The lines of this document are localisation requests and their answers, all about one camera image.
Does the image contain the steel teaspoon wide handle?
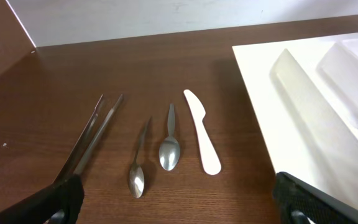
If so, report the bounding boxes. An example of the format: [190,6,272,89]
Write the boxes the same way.
[159,103,181,171]

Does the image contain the white plastic cutlery tray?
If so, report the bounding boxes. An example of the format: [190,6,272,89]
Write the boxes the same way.
[233,33,358,210]

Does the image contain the white plastic knife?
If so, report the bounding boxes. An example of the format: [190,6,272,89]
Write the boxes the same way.
[183,90,222,175]

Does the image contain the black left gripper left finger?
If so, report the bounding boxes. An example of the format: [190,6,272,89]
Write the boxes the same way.
[0,174,85,223]

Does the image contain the steel kitchen tongs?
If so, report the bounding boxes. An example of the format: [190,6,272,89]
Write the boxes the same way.
[53,94,124,184]

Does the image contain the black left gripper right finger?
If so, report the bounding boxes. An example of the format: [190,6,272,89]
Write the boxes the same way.
[273,172,358,224]

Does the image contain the small steel teaspoon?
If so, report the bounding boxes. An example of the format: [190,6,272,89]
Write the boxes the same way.
[128,118,151,198]

